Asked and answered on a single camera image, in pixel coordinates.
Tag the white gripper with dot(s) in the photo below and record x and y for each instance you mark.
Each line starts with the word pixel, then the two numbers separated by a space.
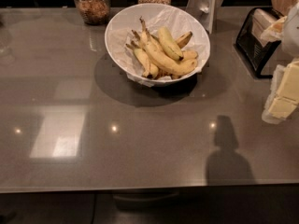
pixel 292 32

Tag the black wire basket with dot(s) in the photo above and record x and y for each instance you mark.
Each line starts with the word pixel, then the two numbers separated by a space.
pixel 255 54

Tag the glass jar with granola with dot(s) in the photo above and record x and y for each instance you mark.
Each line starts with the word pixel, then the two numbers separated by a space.
pixel 93 12

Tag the white bowl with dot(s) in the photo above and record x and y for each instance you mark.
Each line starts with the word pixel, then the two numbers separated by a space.
pixel 118 25

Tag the back right yellow banana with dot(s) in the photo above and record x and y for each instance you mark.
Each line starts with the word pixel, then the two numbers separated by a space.
pixel 183 40

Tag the bread packets in basket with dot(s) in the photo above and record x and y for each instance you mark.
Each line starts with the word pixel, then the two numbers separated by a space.
pixel 267 25

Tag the long front yellow banana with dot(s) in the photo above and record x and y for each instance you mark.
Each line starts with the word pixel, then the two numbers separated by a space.
pixel 157 55

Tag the top short yellow banana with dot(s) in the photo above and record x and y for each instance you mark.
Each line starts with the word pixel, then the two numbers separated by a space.
pixel 169 45

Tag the left yellow banana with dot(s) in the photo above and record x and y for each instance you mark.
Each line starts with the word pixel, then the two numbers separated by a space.
pixel 150 69

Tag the right small yellow banana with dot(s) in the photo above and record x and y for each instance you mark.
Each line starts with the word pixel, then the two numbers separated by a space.
pixel 189 54

